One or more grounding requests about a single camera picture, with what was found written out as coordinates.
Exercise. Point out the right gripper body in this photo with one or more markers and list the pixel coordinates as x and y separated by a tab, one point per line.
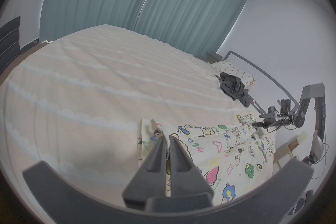
275	119

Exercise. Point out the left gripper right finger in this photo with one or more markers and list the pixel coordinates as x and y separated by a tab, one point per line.
183	178

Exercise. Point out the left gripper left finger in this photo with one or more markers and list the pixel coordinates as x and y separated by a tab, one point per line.
147	178

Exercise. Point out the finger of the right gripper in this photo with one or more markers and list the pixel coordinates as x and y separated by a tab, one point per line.
257	124

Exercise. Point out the white printed pyjama top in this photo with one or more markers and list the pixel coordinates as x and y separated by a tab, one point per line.
231	162

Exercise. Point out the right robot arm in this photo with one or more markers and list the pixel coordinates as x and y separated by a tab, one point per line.
301	112

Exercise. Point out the dark grey garment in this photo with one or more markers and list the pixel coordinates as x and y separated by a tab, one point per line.
235	86

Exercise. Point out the white printed pillow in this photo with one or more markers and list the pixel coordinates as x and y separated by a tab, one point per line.
236	68

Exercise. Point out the grey bedside table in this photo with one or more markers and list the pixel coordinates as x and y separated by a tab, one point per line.
210	57

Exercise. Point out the bed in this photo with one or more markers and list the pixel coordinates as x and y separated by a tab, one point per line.
91	73

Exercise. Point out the black chair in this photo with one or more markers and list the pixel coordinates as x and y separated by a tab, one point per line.
9	41

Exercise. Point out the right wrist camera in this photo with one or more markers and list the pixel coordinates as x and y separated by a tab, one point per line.
285	105

